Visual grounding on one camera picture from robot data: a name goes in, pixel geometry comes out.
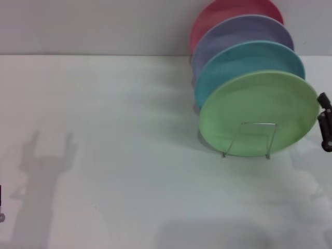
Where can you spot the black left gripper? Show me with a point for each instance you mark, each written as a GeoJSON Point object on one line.
{"type": "Point", "coordinates": [0, 195]}

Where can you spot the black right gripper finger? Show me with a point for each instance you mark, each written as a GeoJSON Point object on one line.
{"type": "Point", "coordinates": [326, 124]}

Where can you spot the green plastic plate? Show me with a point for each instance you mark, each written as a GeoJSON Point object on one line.
{"type": "Point", "coordinates": [259, 103]}

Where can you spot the blue plastic plate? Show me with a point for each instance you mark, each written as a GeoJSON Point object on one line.
{"type": "Point", "coordinates": [233, 62]}

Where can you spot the purple plastic plate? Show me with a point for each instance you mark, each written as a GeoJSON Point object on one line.
{"type": "Point", "coordinates": [241, 31]}

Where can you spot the pink plastic plate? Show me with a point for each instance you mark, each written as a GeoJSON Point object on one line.
{"type": "Point", "coordinates": [233, 10]}

